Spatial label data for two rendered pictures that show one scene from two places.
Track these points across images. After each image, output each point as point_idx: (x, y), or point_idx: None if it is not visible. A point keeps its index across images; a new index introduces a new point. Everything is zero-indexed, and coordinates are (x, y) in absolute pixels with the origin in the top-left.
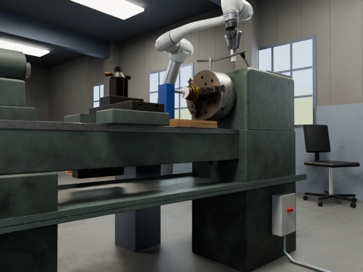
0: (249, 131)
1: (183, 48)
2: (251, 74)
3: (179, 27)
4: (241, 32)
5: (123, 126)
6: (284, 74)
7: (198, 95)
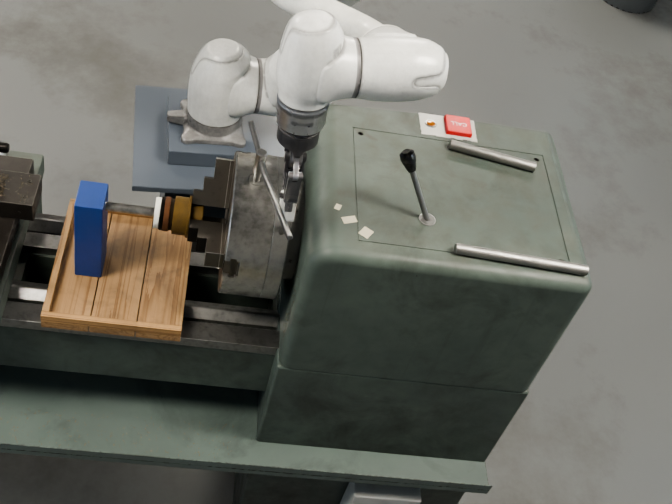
0: (290, 371)
1: None
2: (329, 272)
3: None
4: (298, 178)
5: None
6: (548, 265)
7: None
